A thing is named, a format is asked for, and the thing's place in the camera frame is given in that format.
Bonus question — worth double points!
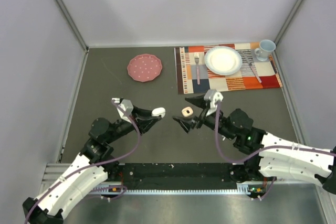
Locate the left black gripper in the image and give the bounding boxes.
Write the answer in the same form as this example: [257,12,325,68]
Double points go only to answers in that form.
[106,104,162,143]

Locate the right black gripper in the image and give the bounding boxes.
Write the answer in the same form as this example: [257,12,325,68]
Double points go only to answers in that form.
[173,93,236,140]

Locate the white earbud charging case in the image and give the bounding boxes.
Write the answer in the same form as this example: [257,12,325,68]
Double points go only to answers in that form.
[181,106,194,118]

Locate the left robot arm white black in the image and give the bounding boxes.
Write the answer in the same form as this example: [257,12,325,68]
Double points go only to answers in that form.
[23,98,166,223]

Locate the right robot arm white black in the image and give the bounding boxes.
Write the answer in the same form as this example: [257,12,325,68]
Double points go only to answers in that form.
[173,92,335,194]

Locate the patchwork colourful placemat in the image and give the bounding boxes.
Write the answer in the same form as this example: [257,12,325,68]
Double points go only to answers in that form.
[174,42,282,94]

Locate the pink polka dot plate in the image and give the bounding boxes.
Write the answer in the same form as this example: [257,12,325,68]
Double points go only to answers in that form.
[127,54,163,82]

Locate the white paper plate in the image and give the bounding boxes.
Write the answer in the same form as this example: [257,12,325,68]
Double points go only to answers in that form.
[204,46,243,76]

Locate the light blue mug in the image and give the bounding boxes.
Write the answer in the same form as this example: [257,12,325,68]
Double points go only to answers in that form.
[254,39,276,61]

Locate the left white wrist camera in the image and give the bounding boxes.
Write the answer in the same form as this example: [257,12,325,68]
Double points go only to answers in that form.
[111,98,134,123]

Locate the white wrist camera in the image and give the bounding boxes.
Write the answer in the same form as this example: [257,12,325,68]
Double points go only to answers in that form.
[111,98,134,123]
[203,89,224,116]

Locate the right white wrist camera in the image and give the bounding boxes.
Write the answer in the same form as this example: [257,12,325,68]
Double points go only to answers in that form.
[203,89,224,116]

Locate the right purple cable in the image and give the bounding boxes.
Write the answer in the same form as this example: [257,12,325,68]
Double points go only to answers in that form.
[214,102,336,201]

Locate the purple cable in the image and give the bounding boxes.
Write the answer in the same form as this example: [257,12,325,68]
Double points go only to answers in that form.
[25,99,141,224]
[214,102,336,201]

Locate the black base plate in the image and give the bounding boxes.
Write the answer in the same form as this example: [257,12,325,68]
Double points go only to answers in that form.
[107,163,264,189]

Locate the pink handled fork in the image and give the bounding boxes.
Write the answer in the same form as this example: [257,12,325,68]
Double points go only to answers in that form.
[194,52,201,85]

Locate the pink handled knife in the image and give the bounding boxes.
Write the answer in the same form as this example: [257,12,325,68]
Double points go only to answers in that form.
[242,52,262,83]

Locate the grey slotted cable duct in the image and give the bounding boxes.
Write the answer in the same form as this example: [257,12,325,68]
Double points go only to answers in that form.
[89,184,266,196]

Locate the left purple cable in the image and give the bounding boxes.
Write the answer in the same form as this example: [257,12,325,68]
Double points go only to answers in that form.
[25,99,141,224]

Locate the aluminium frame rail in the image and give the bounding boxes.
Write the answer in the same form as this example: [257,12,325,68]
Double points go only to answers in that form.
[42,163,70,183]

